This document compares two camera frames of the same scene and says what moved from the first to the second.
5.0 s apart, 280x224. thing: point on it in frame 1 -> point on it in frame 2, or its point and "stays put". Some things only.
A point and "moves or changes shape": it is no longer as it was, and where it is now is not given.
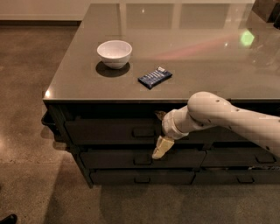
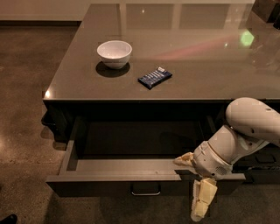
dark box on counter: (269, 10) stays put
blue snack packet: (154, 78) stays put
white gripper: (170, 124) -> (207, 161)
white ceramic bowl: (115, 53) stays put
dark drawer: (129, 131) moves or changes shape
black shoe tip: (11, 219) stays put
